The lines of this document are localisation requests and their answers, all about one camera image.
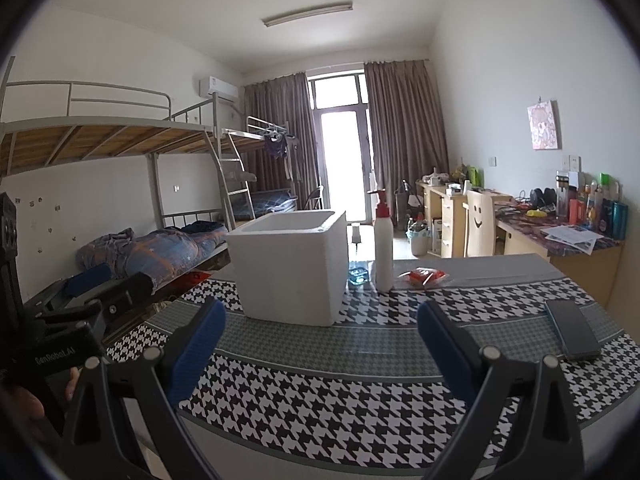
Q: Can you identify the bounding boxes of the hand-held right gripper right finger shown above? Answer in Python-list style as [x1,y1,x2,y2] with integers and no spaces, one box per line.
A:
[416,300,586,480]

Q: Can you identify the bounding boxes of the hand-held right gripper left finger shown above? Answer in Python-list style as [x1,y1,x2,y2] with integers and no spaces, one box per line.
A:
[60,297,228,480]

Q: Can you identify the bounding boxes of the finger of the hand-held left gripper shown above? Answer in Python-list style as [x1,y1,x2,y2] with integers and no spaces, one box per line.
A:
[22,261,115,316]
[37,271,155,333]

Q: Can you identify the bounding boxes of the white foam box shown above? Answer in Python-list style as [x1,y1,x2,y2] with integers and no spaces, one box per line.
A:
[225,210,349,329]

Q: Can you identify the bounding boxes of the person's left hand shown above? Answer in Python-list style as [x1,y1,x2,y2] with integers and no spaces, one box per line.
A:
[0,365,83,431]

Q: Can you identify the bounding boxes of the blue patterned quilt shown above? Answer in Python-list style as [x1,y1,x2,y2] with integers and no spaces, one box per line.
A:
[76,222,228,281]

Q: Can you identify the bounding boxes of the grey garment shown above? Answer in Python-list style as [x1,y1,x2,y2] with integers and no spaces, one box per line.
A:
[80,227,137,261]

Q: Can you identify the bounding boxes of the red snack packet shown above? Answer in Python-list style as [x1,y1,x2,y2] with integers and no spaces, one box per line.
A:
[397,266,448,289]

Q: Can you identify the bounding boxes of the houndstooth tablecloth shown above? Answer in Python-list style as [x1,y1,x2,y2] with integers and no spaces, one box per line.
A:
[105,253,626,471]

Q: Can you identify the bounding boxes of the white pump bottle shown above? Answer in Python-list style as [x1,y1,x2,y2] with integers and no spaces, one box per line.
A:
[367,187,396,293]

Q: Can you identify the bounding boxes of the white bucket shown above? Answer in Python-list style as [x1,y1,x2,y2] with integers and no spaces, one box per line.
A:
[406,220,432,257]

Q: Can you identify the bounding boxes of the wooden desk with drawers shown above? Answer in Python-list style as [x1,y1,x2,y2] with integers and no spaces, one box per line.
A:
[416,180,511,258]

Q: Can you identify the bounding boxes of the black phone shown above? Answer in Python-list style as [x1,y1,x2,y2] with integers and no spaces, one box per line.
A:
[544,298,602,362]

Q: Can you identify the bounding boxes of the wooden chair with smiley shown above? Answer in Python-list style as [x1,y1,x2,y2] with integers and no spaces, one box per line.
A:
[462,189,496,258]

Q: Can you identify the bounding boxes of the metal bunk bed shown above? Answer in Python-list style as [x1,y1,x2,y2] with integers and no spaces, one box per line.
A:
[222,116,321,221]
[0,80,251,261]

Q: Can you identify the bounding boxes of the wooden desk with patterned cover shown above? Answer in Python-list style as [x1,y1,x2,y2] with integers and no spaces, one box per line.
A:
[495,200,626,306]

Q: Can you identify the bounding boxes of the metal bunk bed ladder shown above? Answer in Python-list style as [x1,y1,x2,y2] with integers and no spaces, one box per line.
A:
[220,130,253,231]

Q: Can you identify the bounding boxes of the blue checked bedding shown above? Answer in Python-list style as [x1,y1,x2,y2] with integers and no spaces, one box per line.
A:
[248,189,299,216]

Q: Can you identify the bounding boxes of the printed papers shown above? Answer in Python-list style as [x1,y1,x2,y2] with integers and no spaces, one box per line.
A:
[540,224,606,253]

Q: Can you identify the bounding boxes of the hanging dark clothes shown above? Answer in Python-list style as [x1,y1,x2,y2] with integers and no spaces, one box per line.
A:
[263,132,296,181]

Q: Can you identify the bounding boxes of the row of toiletry bottles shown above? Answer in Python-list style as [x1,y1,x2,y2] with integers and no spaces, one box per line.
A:
[555,171,630,241]

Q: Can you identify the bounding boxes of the white air conditioner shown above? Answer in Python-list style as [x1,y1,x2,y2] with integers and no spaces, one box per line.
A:
[198,76,239,102]

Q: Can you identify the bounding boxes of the brown curtain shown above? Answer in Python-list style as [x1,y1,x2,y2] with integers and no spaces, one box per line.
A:
[242,71,321,211]
[363,59,449,221]

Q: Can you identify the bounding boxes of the glass balcony door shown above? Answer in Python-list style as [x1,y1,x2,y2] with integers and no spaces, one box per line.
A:
[306,72,373,226]

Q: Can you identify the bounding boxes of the ceiling tube light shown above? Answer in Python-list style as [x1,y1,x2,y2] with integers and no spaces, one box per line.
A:
[262,1,354,28]

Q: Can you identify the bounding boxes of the pink wall picture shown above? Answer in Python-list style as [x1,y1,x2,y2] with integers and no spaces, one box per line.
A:
[526,101,562,151]

